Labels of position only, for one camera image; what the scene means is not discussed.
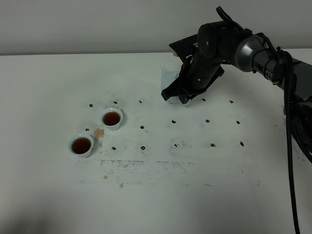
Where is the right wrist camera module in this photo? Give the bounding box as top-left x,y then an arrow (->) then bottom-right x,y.
169,34 -> 198,63

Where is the near light blue teacup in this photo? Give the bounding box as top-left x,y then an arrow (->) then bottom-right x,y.
69,134 -> 94,158

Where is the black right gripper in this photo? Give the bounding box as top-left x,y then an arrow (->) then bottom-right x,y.
161,21 -> 252,104

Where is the far light blue teacup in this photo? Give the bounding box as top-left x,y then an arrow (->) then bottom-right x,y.
100,108 -> 123,131

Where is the light blue porcelain teapot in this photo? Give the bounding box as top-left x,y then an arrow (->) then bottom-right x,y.
161,63 -> 189,106

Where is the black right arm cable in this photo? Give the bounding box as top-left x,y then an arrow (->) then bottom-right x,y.
215,6 -> 312,234

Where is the light blue teacup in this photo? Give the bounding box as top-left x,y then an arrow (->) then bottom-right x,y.
69,134 -> 94,158
100,108 -> 123,131

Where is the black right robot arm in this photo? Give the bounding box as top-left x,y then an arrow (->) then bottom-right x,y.
161,21 -> 312,158

